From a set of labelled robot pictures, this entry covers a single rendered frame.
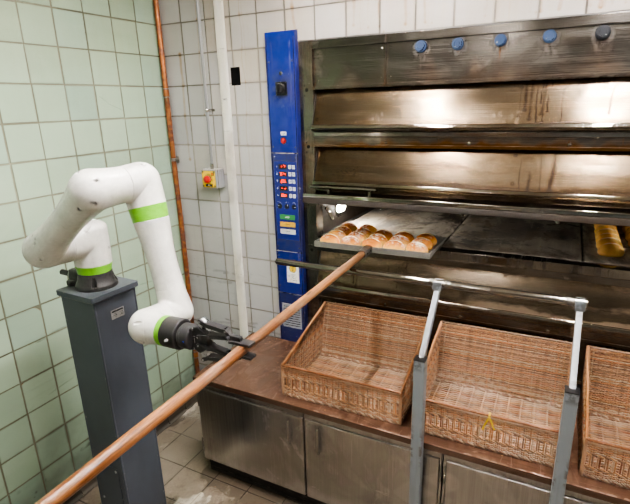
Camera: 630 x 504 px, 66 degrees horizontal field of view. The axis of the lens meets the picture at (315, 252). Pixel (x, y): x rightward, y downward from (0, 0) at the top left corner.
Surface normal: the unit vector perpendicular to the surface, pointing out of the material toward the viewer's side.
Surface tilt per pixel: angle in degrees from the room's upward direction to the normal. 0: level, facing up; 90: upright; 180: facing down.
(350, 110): 69
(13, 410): 90
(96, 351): 90
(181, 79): 90
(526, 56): 90
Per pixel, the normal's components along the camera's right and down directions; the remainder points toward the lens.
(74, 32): 0.89, 0.11
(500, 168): -0.44, -0.07
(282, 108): -0.45, 0.27
